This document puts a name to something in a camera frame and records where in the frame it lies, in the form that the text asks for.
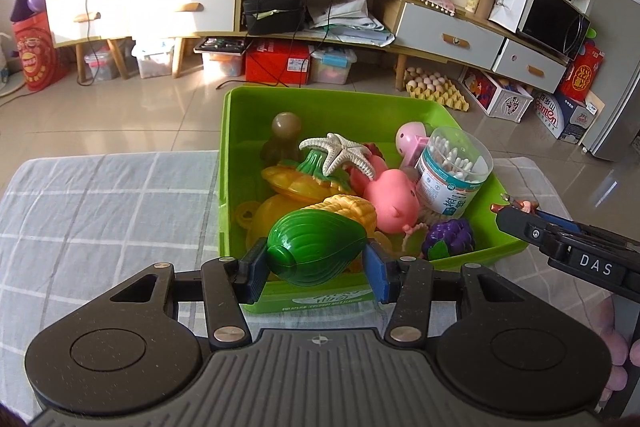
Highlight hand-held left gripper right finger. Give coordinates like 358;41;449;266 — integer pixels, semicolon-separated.
364;242;523;343

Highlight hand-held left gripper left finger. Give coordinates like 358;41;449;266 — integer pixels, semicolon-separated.
107;239;271;353

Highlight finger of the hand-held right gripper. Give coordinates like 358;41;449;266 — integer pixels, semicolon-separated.
537;211;621;248
495;206;571;265

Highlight small brown animal figurine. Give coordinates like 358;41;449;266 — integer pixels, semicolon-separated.
490;193;542;214

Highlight toy corn green husk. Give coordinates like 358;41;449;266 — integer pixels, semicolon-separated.
266;194;378;288

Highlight purple toy grapes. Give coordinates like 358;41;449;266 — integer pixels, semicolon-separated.
421;217;476;260

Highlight yellow toy pumpkin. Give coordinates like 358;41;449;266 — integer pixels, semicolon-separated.
262;147;358;208

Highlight beige starfish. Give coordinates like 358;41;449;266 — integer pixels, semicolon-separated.
299;133;383;182

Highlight pink round toy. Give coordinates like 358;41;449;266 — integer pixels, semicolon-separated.
395;121;435;168

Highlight brown rubber toy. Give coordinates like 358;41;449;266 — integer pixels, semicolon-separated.
260;112;305;165

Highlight green plastic box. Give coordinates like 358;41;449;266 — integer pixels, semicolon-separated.
217;86;531;319

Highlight person's right hand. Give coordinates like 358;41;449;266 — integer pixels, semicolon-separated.
597;294;640;393

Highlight yellow toy bowl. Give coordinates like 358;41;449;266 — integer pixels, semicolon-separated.
235;194;301;253

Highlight pink toy pig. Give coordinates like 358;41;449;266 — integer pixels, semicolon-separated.
349;144;422;235

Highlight clear cotton swab jar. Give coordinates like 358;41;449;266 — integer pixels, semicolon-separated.
414;127;495;215

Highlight blue white cardboard box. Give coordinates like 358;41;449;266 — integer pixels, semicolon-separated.
532;89;598;145

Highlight white red cardboard box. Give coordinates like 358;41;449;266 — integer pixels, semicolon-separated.
459;68;535;122

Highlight red gift box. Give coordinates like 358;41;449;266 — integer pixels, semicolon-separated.
557;42;606;102

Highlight silver refrigerator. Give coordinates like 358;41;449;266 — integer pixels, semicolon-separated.
582;0;640;162

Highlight grey checked tablecloth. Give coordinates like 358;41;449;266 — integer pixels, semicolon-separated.
0;151;621;413

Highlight yellow egg tray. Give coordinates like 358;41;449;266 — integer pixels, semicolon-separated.
404;66;471;112

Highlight black microwave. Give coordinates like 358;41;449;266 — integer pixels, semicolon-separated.
517;0;592;60

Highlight red flat box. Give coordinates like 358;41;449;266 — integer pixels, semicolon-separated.
245;39;311;85

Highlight clear box blue contents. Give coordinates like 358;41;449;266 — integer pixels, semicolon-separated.
310;47;358;85

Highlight white wooden cabinet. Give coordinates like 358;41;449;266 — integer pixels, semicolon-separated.
45;0;571;92

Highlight black tool tray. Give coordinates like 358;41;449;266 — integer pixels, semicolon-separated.
194;37;248;55

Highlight clear plastic storage box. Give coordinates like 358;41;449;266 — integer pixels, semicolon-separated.
84;49;118;82
132;42;176;79

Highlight pile of papers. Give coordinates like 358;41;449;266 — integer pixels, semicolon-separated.
306;0;396;48

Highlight black bag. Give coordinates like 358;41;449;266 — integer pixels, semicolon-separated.
242;0;307;35

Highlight red paper bag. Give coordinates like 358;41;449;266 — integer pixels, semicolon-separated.
12;14;71;92

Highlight pink bead ring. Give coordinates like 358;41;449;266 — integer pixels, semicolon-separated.
400;222;426;253

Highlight white drawer wooden handle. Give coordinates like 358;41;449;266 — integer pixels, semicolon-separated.
127;0;236;40

